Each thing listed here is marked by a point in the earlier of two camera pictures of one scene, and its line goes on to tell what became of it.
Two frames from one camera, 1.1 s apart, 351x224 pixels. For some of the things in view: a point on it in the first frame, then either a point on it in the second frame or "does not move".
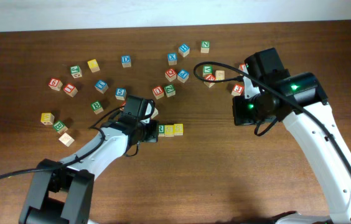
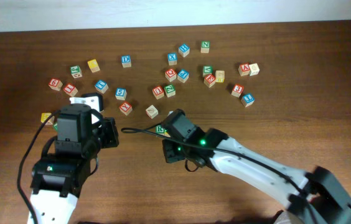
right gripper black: (239, 112) → (170, 150)
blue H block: (183, 50) does not move
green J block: (76, 71) does not move
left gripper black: (152, 131) → (110, 132)
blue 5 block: (121, 93) does not move
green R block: (161, 130) does not move
